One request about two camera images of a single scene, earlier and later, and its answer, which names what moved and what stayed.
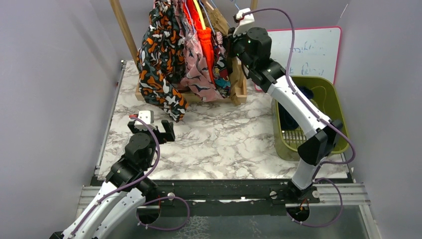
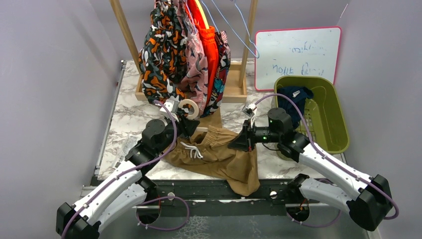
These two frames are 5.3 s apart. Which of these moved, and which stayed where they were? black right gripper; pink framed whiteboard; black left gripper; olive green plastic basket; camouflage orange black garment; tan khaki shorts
Moved: tan khaki shorts; black left gripper; black right gripper
Stayed: pink framed whiteboard; olive green plastic basket; camouflage orange black garment
